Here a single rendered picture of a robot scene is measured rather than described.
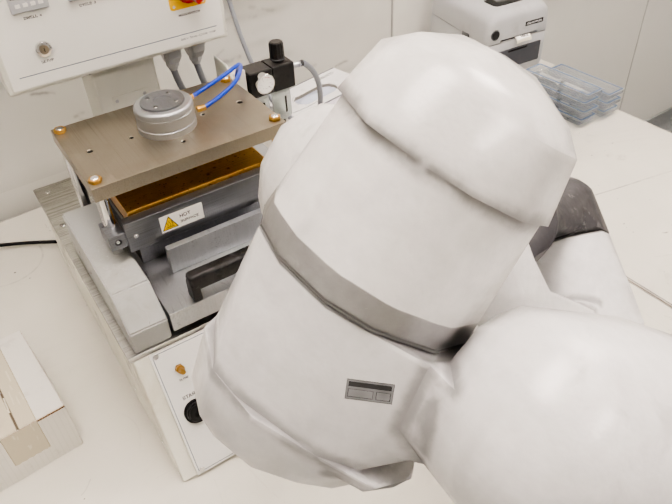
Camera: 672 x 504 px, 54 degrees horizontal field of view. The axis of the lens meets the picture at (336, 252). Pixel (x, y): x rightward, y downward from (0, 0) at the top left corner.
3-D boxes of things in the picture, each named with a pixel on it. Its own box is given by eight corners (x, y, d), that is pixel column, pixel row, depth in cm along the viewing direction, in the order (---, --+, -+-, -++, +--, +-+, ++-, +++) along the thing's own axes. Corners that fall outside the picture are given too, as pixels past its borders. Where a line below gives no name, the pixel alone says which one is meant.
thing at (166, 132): (57, 166, 100) (28, 87, 92) (239, 106, 112) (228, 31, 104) (111, 248, 84) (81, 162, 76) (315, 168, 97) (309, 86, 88)
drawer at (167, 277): (100, 222, 103) (86, 181, 98) (226, 175, 112) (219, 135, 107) (175, 336, 84) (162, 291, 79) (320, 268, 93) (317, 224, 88)
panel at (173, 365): (197, 475, 89) (147, 355, 83) (377, 373, 101) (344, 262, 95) (202, 481, 87) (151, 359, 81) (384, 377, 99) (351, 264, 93)
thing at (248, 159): (92, 179, 97) (73, 121, 91) (227, 132, 106) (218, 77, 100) (134, 238, 86) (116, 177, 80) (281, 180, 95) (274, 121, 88)
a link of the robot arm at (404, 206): (97, 183, 35) (235, -119, 30) (317, 216, 49) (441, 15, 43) (291, 465, 25) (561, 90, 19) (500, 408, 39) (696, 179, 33)
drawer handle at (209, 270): (188, 294, 84) (182, 271, 82) (289, 249, 90) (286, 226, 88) (195, 303, 83) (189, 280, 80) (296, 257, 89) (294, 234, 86)
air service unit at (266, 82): (229, 134, 114) (216, 52, 105) (300, 109, 120) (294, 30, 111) (243, 146, 111) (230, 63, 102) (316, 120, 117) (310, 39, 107)
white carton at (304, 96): (263, 130, 151) (260, 101, 146) (334, 94, 163) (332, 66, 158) (299, 148, 144) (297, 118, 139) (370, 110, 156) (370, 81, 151)
